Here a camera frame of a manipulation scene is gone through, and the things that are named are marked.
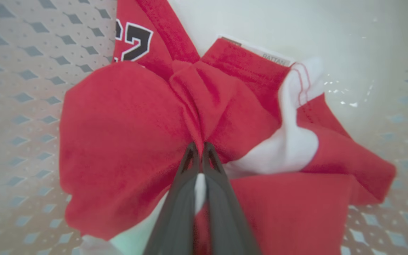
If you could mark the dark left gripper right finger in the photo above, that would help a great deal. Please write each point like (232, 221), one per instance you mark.
(225, 219)

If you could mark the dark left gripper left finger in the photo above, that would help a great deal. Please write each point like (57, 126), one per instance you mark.
(175, 219)

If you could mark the red and white garment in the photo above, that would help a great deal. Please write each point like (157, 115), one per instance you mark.
(119, 141)

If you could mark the perforated pink laundry basket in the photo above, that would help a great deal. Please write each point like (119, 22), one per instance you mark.
(20, 106)

